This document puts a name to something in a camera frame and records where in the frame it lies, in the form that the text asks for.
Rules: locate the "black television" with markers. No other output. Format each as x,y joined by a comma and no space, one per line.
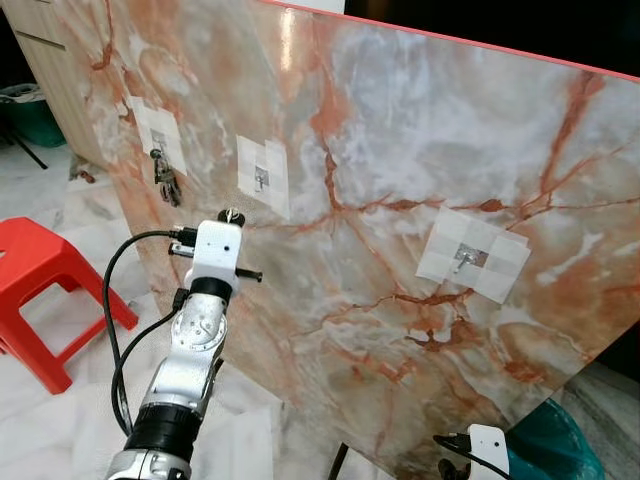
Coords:
500,25

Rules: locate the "red plastic stool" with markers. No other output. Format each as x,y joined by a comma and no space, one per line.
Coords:
40,255

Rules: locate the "small metal wall hook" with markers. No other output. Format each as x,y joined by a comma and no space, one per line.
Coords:
157,140
262,178
475,255

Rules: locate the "small red floor object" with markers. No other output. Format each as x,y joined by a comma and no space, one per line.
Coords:
85,173

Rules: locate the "black curved board leg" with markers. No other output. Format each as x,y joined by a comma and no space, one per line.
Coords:
338,465

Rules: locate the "marble board with red edge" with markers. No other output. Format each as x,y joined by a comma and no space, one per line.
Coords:
400,150

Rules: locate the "black metal stand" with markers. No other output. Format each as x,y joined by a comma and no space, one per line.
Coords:
27,148

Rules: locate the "green bin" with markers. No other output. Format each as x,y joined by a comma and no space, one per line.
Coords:
35,120

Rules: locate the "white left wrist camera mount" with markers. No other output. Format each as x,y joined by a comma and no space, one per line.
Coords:
217,255

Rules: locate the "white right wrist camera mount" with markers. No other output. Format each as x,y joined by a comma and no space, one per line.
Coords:
488,455

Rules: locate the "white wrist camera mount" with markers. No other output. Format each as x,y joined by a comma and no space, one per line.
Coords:
217,255
488,455

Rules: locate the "teal plastic bin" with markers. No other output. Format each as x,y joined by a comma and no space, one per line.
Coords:
555,450

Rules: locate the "white tape patch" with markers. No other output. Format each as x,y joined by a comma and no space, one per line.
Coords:
500,270
250,160
160,118

